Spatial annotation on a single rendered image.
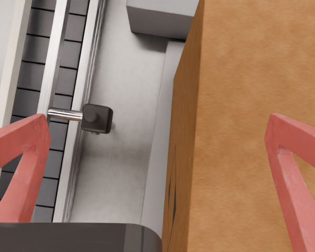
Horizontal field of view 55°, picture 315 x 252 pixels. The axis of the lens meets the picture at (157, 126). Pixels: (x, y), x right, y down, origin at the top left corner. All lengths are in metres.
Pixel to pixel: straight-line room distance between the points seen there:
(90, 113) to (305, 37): 0.20
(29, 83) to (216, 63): 0.32
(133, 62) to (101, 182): 0.19
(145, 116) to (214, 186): 0.30
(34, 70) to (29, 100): 0.04
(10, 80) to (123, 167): 0.20
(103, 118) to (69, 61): 0.14
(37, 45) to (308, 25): 0.36
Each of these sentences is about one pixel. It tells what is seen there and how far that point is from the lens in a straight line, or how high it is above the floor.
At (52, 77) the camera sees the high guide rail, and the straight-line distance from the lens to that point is 0.36.
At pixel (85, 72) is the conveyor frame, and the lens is 0.44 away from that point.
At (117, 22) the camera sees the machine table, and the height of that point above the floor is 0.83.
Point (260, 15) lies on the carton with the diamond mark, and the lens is 0.20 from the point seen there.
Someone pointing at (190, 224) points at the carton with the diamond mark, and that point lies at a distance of 0.19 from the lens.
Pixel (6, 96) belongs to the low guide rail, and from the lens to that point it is 0.43.
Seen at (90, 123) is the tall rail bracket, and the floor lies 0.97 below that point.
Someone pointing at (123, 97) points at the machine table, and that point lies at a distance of 0.48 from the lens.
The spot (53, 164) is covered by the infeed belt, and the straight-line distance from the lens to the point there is 0.44.
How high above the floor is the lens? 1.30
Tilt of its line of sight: 86 degrees down
